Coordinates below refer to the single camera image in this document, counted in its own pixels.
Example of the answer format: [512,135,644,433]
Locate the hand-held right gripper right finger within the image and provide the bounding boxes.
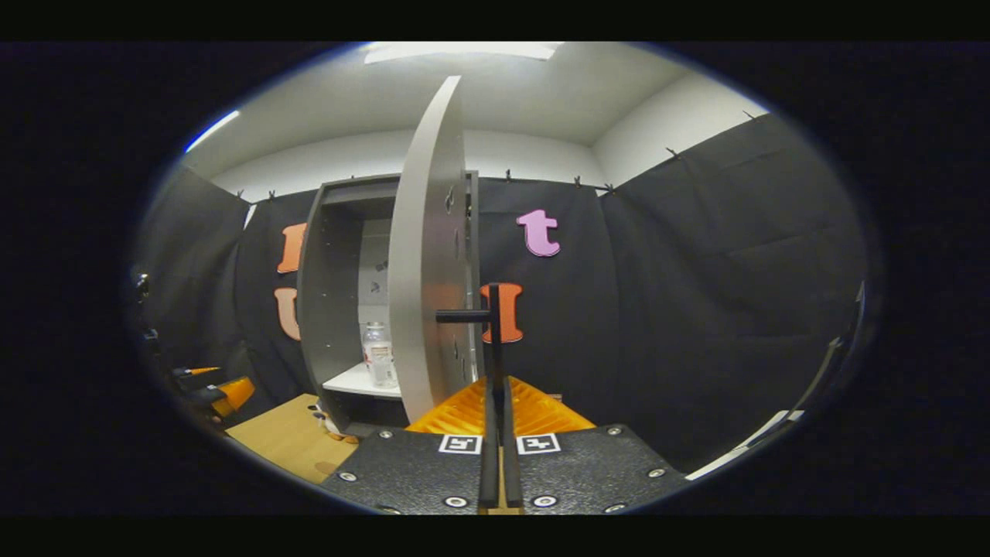
[503,376,691,516]

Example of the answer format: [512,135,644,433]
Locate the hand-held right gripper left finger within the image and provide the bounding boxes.
[319,376,501,516]

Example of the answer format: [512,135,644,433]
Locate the black door handle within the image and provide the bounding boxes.
[435,282,504,388]

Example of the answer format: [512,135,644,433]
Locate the clear plastic bottle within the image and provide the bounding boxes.
[362,322,400,389]

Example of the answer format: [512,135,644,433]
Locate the grey cabinet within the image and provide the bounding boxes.
[296,172,480,434]

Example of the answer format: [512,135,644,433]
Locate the white cabinet door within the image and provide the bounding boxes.
[387,75,486,425]

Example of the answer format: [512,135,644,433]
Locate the white cabinet shelf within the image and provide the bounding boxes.
[323,362,403,399]

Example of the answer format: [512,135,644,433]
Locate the white flat board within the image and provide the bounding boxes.
[684,408,805,482]

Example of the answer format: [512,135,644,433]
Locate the black backdrop cloth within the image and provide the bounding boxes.
[139,112,871,473]

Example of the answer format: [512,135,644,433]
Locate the ceiling light panel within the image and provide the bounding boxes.
[364,42,562,64]
[184,110,241,154]

